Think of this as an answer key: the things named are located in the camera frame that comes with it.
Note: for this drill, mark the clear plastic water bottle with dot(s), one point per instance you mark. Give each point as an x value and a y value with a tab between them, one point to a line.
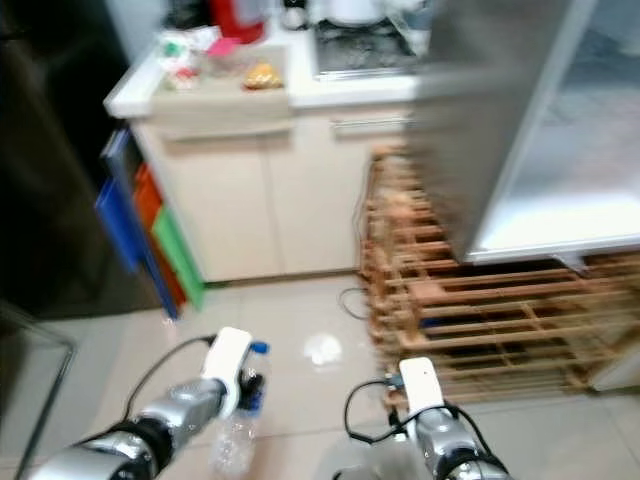
235	440

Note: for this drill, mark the stainless steel fridge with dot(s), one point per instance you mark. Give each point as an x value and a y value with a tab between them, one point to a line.
480	120

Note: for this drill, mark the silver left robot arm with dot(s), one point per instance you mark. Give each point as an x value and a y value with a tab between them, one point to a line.
150	425

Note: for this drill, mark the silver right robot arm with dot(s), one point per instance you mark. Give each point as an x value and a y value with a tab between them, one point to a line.
455	445

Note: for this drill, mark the wooden slatted rack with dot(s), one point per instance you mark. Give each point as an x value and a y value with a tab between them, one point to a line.
460	310

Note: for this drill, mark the green plastic board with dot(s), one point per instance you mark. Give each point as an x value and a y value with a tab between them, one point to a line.
178	255

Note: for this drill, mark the beige kitchen counter cabinet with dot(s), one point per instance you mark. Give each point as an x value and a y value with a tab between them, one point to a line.
260	200

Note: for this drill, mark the blue plastic board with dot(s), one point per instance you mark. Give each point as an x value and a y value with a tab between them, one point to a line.
120	220

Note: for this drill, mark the orange plastic board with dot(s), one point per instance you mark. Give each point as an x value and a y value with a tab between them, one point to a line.
148	200

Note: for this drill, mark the tall black cabinet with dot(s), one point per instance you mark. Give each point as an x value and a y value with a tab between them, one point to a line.
60	150

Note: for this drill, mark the orange snack packet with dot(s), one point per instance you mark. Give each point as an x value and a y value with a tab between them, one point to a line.
262	76

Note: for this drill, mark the white printed food packet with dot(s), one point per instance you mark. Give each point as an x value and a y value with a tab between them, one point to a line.
182	62

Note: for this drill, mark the black gas stove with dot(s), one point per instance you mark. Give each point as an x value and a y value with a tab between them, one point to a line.
360	52

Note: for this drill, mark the pink packet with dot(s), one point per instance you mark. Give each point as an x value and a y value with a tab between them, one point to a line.
222	45

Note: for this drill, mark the red kettle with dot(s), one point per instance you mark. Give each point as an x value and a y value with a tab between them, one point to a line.
238	18

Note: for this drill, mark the white cooking pot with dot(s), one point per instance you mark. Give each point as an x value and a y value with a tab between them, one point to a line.
352	10

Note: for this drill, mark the small steel pot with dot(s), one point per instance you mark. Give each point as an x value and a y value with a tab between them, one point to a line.
294	14

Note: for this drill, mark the black countertop appliance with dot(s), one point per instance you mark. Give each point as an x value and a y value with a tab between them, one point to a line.
188	12

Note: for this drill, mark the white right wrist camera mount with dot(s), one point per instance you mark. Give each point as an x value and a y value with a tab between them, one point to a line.
422	385

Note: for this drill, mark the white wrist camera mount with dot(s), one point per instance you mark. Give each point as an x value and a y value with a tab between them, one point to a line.
422	385
228	355

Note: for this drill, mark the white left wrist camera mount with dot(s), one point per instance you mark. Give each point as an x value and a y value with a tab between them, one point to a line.
228	355

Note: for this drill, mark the grey metal frame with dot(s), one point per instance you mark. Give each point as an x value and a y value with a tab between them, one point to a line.
57	410

